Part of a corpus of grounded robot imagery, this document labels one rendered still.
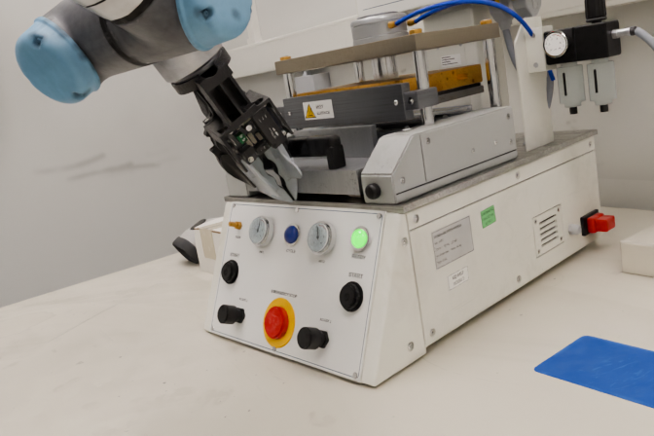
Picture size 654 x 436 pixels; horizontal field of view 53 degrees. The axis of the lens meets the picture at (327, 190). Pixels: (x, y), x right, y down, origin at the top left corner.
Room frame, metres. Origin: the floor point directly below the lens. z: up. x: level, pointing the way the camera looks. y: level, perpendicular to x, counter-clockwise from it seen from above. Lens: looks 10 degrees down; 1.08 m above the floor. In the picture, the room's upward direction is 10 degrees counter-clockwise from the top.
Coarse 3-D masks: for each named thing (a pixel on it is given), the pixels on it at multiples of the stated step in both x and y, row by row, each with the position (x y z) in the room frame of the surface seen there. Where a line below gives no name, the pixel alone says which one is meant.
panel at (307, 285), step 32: (288, 224) 0.82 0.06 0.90; (352, 224) 0.73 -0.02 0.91; (224, 256) 0.90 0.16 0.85; (256, 256) 0.84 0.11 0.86; (288, 256) 0.80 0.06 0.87; (320, 256) 0.75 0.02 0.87; (352, 256) 0.71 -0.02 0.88; (224, 288) 0.88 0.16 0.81; (256, 288) 0.82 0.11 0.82; (288, 288) 0.78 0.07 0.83; (320, 288) 0.74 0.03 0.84; (256, 320) 0.80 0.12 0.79; (320, 320) 0.72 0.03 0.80; (352, 320) 0.68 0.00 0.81; (288, 352) 0.74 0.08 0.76; (320, 352) 0.70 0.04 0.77; (352, 352) 0.67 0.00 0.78
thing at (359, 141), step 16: (320, 128) 0.88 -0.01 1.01; (336, 128) 0.85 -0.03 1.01; (352, 128) 0.83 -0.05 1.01; (368, 128) 0.81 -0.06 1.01; (352, 144) 0.83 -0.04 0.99; (368, 144) 0.81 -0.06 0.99; (304, 160) 0.90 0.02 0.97; (320, 160) 0.87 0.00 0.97; (352, 160) 0.82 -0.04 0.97; (272, 176) 0.85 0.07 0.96; (304, 176) 0.80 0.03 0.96; (320, 176) 0.78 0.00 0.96; (336, 176) 0.76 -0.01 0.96; (352, 176) 0.74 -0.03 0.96; (304, 192) 0.81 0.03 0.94; (320, 192) 0.78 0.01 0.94; (336, 192) 0.76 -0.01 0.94; (352, 192) 0.74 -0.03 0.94
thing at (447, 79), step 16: (384, 64) 0.93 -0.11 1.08; (480, 64) 0.92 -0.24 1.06; (368, 80) 1.05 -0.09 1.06; (384, 80) 0.90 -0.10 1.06; (400, 80) 0.81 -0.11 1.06; (432, 80) 0.85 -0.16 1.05; (448, 80) 0.87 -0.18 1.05; (464, 80) 0.89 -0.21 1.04; (480, 80) 0.92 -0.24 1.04; (448, 96) 0.87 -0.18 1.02; (464, 96) 0.89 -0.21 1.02
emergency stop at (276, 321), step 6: (270, 312) 0.77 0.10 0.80; (276, 312) 0.77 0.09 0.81; (282, 312) 0.76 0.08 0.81; (270, 318) 0.77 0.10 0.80; (276, 318) 0.76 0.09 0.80; (282, 318) 0.76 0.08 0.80; (264, 324) 0.78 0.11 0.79; (270, 324) 0.77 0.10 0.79; (276, 324) 0.76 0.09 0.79; (282, 324) 0.75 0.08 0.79; (270, 330) 0.76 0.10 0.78; (276, 330) 0.76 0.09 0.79; (282, 330) 0.75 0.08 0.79; (270, 336) 0.76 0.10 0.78; (276, 336) 0.76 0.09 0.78; (282, 336) 0.76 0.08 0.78
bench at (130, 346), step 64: (576, 256) 0.94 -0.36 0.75; (0, 320) 1.11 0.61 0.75; (64, 320) 1.05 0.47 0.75; (128, 320) 1.00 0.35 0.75; (192, 320) 0.95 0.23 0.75; (512, 320) 0.75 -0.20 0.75; (576, 320) 0.72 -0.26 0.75; (640, 320) 0.69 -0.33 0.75; (0, 384) 0.82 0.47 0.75; (64, 384) 0.79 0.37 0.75; (128, 384) 0.75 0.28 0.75; (192, 384) 0.72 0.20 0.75; (256, 384) 0.70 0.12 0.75; (320, 384) 0.67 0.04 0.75; (384, 384) 0.64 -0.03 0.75; (448, 384) 0.62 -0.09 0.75; (512, 384) 0.60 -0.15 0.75; (576, 384) 0.58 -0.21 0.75
